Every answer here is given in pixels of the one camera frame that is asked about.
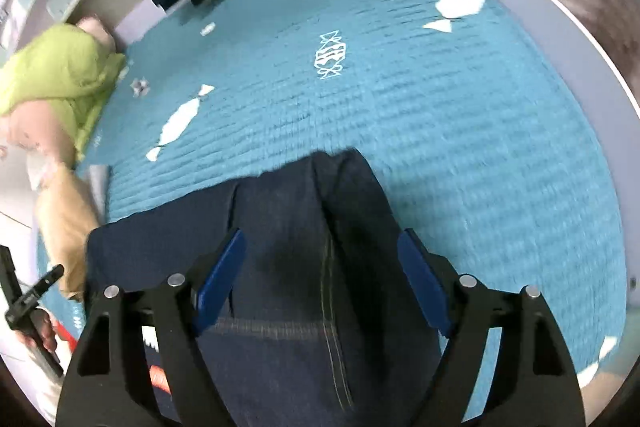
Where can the person's left hand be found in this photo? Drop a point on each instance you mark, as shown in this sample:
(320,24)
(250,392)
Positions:
(42,332)

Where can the white pillow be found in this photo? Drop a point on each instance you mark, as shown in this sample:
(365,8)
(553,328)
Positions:
(37,169)

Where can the pink quilt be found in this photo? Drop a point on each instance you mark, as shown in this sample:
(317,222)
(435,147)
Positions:
(30,127)

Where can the grey folded cloth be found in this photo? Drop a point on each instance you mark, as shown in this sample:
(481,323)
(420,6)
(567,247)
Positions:
(97,182)

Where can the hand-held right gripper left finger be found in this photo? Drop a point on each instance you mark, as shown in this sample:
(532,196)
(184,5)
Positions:
(220,282)

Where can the tan folded cloth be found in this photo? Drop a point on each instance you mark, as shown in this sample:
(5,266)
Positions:
(65,227)

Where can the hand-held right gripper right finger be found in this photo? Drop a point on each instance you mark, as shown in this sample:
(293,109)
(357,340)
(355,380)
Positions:
(425,282)

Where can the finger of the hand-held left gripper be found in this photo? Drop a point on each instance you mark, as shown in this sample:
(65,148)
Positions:
(42,289)

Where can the teal quilted bedspread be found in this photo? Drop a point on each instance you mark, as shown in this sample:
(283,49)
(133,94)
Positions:
(400,107)

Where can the green quilt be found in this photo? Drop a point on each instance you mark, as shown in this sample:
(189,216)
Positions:
(50,67)

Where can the dark denim jacket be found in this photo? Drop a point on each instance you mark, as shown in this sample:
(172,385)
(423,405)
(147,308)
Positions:
(300,282)

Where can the white bed frame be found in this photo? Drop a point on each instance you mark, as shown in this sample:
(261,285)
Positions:
(550,12)

